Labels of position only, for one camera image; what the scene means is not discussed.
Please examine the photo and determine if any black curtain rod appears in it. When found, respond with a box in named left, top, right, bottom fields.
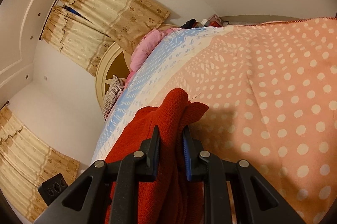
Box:
left=38, top=0, right=83, bottom=41

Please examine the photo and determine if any beige window curtain left panel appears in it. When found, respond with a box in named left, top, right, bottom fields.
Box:
left=42, top=6, right=113, bottom=77

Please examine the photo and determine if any beige side window curtain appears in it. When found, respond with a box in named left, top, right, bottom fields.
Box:
left=0, top=107, right=80, bottom=222

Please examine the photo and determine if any striped pillow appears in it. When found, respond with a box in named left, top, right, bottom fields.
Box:
left=102, top=75, right=124, bottom=120

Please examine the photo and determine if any clutter on bedside floor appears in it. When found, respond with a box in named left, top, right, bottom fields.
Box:
left=180, top=14, right=229, bottom=29

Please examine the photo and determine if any beige window curtain right panel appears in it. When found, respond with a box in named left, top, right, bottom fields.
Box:
left=61, top=0, right=170, bottom=54

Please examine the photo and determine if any beige window curtain panel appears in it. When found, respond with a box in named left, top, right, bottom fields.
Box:
left=61, top=0, right=170, bottom=54
left=42, top=6, right=113, bottom=77

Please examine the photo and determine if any cream wooden headboard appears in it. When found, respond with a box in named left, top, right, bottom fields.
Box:
left=95, top=43, right=131, bottom=110

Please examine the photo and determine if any pink pillow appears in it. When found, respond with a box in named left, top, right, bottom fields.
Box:
left=130, top=28, right=176, bottom=71

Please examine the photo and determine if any red knitted embroidered sweater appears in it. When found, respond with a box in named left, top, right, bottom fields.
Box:
left=106, top=88, right=209, bottom=223

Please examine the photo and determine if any polka dot bed sheet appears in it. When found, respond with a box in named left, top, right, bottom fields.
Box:
left=93, top=18, right=336, bottom=223

